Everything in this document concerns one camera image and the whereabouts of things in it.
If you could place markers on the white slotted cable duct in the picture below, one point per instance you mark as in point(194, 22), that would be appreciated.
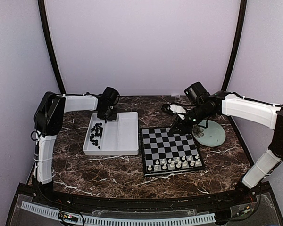
point(120, 218)

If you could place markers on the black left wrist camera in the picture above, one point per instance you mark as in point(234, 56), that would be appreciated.
point(111, 96)

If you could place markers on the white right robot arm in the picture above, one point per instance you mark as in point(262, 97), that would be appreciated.
point(265, 117)

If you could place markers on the light blue flower plate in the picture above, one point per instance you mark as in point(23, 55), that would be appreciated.
point(209, 133)

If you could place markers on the black front rail base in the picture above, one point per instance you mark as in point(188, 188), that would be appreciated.
point(86, 204)

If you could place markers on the black and grey chessboard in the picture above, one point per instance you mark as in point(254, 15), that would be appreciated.
point(157, 144)

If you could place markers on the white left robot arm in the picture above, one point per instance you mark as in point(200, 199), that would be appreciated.
point(48, 121)

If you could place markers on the white chess king piece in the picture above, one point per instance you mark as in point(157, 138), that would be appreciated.
point(178, 165)

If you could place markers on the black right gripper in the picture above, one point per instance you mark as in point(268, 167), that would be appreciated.
point(182, 125)

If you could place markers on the pile of black chess pieces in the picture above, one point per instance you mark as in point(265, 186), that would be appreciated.
point(95, 136)

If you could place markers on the white plastic parts tray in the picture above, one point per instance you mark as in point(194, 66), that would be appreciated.
point(120, 137)

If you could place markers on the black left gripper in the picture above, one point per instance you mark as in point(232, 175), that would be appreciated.
point(113, 117)

